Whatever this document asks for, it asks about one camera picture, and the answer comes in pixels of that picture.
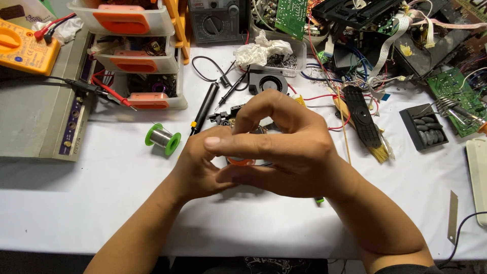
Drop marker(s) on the thin bamboo stick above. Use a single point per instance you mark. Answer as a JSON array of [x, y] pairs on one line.
[[344, 129]]

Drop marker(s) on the black blower fan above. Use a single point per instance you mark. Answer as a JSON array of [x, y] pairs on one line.
[[266, 82]]

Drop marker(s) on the small crumpled white tissue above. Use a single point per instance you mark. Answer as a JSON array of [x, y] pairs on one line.
[[66, 30]]

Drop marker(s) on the black disc drive mechanism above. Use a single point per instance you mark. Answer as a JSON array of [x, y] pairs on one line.
[[354, 11]]

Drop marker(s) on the orange plastic rack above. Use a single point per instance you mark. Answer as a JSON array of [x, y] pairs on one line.
[[182, 26]]

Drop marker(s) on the black ribbed plastic panel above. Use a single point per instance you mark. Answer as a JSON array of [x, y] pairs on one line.
[[363, 114]]

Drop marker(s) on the small black electronic mechanism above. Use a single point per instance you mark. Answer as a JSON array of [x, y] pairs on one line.
[[222, 116]]

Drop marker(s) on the steel cutter blade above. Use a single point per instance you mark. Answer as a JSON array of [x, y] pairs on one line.
[[452, 217]]

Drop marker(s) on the person's left hand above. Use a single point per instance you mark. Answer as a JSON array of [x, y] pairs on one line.
[[196, 167]]

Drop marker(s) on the black tray of grey pads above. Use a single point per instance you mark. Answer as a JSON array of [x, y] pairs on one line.
[[424, 127]]

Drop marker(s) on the grey analog multimeter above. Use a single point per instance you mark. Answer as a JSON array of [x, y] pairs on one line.
[[217, 21]]

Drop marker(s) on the black soldering pen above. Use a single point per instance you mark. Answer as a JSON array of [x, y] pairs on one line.
[[205, 106]]

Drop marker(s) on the small green tool tip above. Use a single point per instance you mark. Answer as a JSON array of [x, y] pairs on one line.
[[319, 199]]

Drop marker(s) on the clear plastic container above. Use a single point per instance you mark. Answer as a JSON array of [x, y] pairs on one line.
[[298, 57]]

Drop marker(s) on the heap of electronic parts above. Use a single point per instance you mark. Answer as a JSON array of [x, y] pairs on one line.
[[437, 38]]

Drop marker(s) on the red test probe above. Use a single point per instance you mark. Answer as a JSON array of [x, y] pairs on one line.
[[112, 93]]

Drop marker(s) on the yellow digital multimeter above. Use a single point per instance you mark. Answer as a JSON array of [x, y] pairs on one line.
[[24, 47]]

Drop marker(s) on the grey metal device case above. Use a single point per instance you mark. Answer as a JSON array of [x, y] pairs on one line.
[[34, 121]]

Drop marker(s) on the person's right hand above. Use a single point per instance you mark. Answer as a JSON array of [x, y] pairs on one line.
[[300, 152]]

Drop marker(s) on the orange round part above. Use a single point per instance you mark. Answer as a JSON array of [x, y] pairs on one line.
[[239, 161]]

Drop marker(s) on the white plastic case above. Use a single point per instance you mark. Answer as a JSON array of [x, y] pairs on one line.
[[478, 175]]

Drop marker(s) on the soldering iron in coil stand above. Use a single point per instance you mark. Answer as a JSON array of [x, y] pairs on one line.
[[451, 108]]

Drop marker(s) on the black test probe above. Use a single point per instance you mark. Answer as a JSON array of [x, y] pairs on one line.
[[232, 90]]

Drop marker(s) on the yellow tipped tool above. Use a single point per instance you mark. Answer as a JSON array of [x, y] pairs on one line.
[[299, 100]]

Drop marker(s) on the large green circuit board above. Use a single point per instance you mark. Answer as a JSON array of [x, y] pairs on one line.
[[447, 85]]

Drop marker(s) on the printed cardboard box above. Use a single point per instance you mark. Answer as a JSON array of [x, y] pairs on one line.
[[23, 9]]

